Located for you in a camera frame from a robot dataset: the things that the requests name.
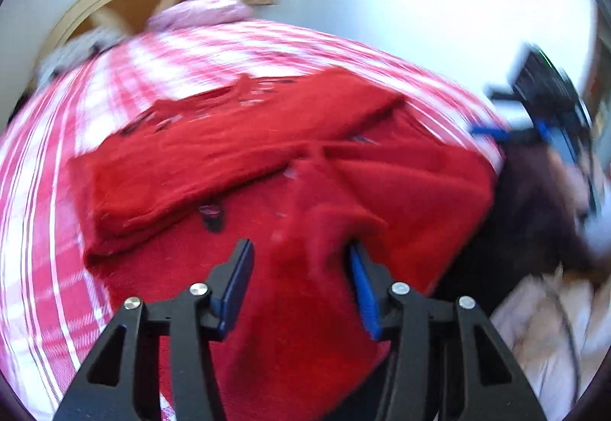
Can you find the white cloth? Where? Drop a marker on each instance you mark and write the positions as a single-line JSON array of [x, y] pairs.
[[534, 344]]

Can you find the red knitted sweater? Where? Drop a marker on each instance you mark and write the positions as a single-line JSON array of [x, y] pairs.
[[238, 153]]

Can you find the grey patterned pillow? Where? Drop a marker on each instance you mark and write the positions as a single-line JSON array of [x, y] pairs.
[[81, 51]]

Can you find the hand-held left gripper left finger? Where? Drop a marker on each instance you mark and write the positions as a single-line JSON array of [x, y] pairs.
[[236, 287]]

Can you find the bed with red plaid sheet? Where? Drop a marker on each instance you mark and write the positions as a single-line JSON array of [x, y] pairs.
[[57, 211]]

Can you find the pink pillow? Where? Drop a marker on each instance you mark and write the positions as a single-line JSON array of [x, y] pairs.
[[200, 12]]

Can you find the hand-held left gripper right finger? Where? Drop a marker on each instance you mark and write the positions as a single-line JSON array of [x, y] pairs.
[[363, 292]]

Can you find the cream wooden headboard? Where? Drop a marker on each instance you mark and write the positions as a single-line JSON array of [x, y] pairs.
[[71, 15]]

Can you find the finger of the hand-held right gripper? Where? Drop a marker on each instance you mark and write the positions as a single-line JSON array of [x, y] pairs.
[[491, 132]]

